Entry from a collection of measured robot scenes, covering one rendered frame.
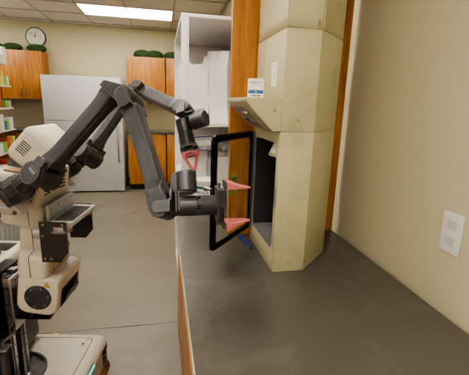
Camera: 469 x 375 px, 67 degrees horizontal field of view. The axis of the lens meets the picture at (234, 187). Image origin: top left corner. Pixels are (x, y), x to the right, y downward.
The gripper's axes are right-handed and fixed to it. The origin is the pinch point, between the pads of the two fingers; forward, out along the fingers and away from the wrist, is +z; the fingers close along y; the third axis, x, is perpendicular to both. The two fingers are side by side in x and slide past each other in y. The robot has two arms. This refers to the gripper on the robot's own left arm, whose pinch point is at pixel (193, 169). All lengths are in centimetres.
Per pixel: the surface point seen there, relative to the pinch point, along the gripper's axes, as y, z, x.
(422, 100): -34, -3, -73
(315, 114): -30, -6, -40
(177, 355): 83, 101, 34
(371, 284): -26, 51, -47
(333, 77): -24, -18, -52
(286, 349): -55, 50, -12
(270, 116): -31.5, -8.0, -26.1
